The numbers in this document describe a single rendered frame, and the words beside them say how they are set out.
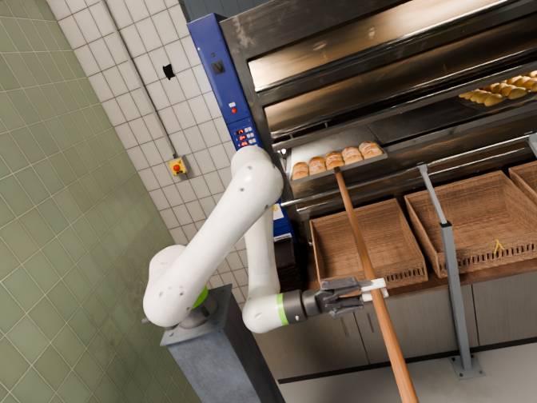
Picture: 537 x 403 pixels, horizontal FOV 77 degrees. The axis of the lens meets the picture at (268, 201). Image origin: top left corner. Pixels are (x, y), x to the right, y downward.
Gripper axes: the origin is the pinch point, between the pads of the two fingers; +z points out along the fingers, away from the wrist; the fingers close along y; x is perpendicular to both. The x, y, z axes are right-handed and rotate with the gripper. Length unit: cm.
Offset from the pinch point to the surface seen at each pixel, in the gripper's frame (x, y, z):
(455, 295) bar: -57, 65, 40
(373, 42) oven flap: -116, -55, 36
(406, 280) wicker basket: -68, 58, 20
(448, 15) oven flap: -115, -56, 73
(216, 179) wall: -119, -9, -72
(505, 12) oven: -117, -48, 99
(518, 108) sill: -116, 1, 103
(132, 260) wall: -72, 8, -120
